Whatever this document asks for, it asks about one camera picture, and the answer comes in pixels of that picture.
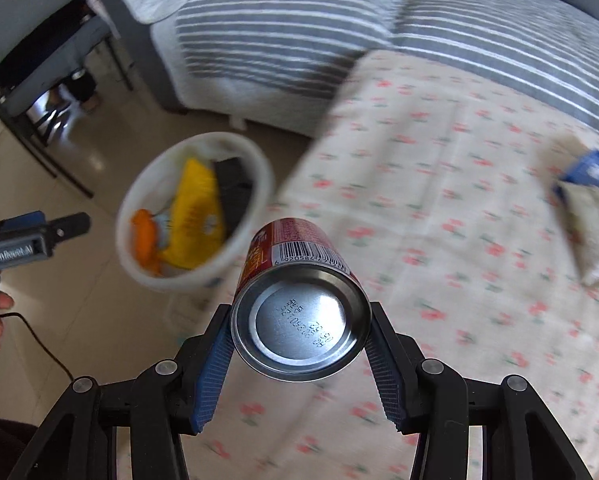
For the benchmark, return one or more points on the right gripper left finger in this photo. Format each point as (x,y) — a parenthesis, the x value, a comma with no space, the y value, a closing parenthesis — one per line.
(171,399)

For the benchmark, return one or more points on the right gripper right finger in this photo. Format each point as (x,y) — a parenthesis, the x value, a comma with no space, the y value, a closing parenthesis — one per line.
(427,398)

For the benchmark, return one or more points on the orange peel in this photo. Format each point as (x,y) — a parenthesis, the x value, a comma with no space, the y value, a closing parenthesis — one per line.
(145,240)

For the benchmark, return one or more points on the yellow snack bag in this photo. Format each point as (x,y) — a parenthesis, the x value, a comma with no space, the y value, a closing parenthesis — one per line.
(197,229)

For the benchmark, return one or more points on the black plastic food tray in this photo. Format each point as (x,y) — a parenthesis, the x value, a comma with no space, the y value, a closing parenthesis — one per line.
(235,191)

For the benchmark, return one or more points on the red soda can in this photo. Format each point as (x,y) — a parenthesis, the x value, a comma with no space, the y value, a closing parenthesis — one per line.
(299,314)

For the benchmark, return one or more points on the white trash bin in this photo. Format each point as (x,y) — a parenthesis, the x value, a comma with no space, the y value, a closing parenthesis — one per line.
(154,189)

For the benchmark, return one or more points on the light blue milk carton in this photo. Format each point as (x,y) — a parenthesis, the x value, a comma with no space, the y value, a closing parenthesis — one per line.
(162,223)

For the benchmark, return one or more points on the black metal chair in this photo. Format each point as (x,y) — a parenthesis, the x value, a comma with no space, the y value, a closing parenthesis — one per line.
(43,50)

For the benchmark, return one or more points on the crumpled white tissue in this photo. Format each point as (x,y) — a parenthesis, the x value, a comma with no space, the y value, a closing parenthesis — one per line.
(582,203)

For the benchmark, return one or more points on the cherry print tablecloth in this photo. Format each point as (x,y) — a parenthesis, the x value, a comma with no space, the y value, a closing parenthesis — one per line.
(436,186)

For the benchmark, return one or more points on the striped grey sofa quilt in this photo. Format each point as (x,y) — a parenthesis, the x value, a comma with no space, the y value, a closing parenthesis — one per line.
(280,62)

